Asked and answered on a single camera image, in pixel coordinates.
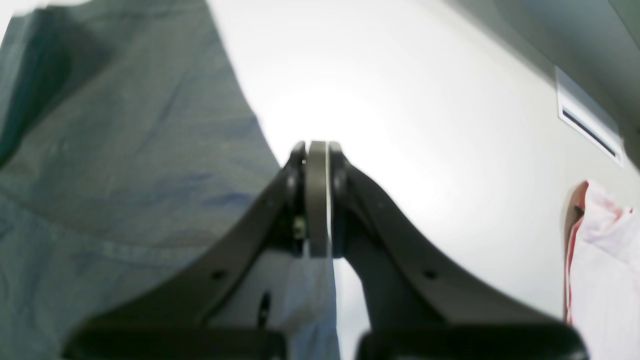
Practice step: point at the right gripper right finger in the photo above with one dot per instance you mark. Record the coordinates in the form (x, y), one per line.
(421, 304)

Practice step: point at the pink white cloth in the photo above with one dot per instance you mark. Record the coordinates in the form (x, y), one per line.
(602, 274)

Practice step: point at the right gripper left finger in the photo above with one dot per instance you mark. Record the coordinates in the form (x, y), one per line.
(197, 314)

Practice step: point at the grey T-shirt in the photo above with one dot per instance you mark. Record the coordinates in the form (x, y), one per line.
(127, 150)

